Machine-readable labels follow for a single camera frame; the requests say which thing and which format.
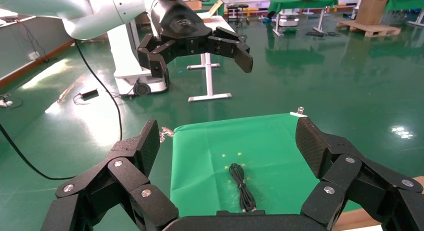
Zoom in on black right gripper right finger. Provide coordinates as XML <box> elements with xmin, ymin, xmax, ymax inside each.
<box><xmin>295</xmin><ymin>116</ymin><xmax>424</xmax><ymax>231</ymax></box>

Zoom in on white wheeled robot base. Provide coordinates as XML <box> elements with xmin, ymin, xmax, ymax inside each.
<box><xmin>106</xmin><ymin>22</ymin><xmax>168</xmax><ymax>97</ymax></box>

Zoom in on green covered table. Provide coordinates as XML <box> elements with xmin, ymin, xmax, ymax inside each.
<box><xmin>267</xmin><ymin>0</ymin><xmax>339</xmax><ymax>37</ymax></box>
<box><xmin>384</xmin><ymin>0</ymin><xmax>424</xmax><ymax>27</ymax></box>

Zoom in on tall cardboard box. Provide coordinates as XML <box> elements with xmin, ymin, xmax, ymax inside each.
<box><xmin>355</xmin><ymin>0</ymin><xmax>391</xmax><ymax>26</ymax></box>

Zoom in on wooden pallet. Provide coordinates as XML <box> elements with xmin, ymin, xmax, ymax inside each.
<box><xmin>336</xmin><ymin>20</ymin><xmax>402</xmax><ymax>38</ymax></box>

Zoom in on brown carton with raised flap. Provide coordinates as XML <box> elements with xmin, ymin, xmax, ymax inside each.
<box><xmin>184</xmin><ymin>0</ymin><xmax>225</xmax><ymax>24</ymax></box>

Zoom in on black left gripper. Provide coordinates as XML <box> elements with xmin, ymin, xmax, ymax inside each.
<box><xmin>136</xmin><ymin>0</ymin><xmax>254</xmax><ymax>89</ymax></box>

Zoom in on black floor mat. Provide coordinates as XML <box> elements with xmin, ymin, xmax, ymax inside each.
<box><xmin>304</xmin><ymin>30</ymin><xmax>340</xmax><ymax>38</ymax></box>

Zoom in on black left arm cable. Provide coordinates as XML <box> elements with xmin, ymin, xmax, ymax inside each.
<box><xmin>0</xmin><ymin>38</ymin><xmax>123</xmax><ymax>181</ymax></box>

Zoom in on white power strip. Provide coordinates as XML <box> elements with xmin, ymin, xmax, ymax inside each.
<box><xmin>0</xmin><ymin>93</ymin><xmax>14</xmax><ymax>108</ymax></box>

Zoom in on white metal leg table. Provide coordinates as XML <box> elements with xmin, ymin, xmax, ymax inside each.
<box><xmin>186</xmin><ymin>14</ymin><xmax>237</xmax><ymax>103</ymax></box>

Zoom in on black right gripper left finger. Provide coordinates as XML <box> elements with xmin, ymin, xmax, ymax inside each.
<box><xmin>40</xmin><ymin>119</ymin><xmax>180</xmax><ymax>231</ymax></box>

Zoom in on small white mobile robot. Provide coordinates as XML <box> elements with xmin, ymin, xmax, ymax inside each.
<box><xmin>278</xmin><ymin>10</ymin><xmax>301</xmax><ymax>28</ymax></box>

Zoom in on black power adapter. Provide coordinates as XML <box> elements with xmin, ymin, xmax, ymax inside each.
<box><xmin>72</xmin><ymin>87</ymin><xmax>115</xmax><ymax>106</ymax></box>

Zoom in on black stool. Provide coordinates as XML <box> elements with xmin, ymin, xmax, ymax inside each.
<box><xmin>226</xmin><ymin>4</ymin><xmax>239</xmax><ymax>23</ymax></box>
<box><xmin>237</xmin><ymin>4</ymin><xmax>250</xmax><ymax>25</ymax></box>

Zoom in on black data cable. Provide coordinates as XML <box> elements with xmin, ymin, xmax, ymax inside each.
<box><xmin>228</xmin><ymin>162</ymin><xmax>258</xmax><ymax>213</ymax></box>

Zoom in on green table cloth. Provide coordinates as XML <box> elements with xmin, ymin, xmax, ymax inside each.
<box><xmin>169</xmin><ymin>113</ymin><xmax>362</xmax><ymax>217</ymax></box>

